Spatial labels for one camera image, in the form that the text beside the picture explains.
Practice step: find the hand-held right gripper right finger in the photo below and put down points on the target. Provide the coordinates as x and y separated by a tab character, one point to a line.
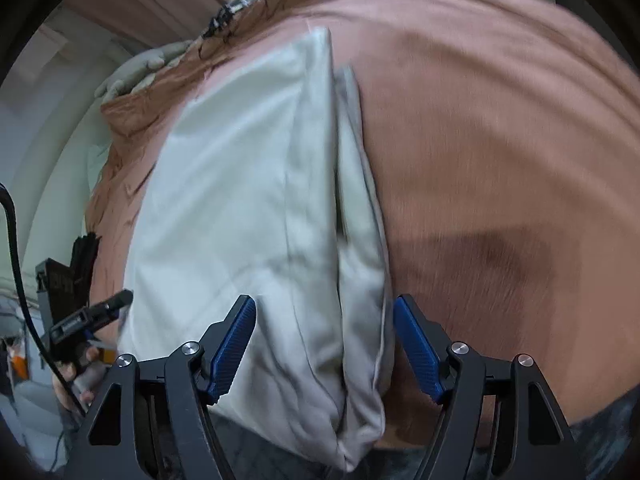
415	345

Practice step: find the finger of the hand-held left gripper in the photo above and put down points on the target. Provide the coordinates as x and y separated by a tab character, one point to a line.
95	312

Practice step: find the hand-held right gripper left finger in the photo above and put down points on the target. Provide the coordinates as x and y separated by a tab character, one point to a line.
235	345

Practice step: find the white garment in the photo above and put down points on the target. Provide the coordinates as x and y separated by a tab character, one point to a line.
225	210

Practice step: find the person's left hand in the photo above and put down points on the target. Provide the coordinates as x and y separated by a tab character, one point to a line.
67	385

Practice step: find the white padded headboard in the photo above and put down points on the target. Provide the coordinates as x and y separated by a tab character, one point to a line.
60	135

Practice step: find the orange blanket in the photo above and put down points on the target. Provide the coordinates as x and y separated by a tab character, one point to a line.
500	135

